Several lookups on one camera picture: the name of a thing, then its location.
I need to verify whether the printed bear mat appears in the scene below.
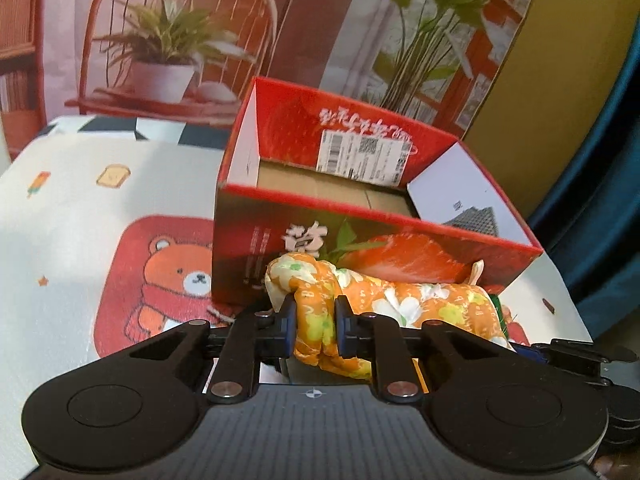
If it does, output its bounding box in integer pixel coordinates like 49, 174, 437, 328
0, 115, 592, 463

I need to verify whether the red strawberry cardboard box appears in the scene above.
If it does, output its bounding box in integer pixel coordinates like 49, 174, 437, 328
211, 76, 545, 311

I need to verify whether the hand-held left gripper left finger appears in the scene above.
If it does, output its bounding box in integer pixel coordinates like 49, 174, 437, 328
129, 294, 301, 405

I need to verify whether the orange floral cloth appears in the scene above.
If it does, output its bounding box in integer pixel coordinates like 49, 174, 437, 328
264, 254, 511, 380

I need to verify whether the green tasselled cloth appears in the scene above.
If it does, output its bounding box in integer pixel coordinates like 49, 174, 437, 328
487, 294, 526, 348

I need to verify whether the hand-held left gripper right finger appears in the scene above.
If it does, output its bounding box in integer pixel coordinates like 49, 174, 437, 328
334, 296, 516, 405

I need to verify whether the black white checkered cloth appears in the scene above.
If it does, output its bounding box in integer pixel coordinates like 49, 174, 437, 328
47, 115, 236, 151

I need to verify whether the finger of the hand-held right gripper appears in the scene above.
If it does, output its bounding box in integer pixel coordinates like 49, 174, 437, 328
515, 339, 640, 386

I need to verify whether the wall poster with plants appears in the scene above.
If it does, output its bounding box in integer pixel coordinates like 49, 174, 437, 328
0, 0, 547, 163

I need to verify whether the blue curtain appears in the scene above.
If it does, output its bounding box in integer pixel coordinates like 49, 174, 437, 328
527, 0, 640, 341

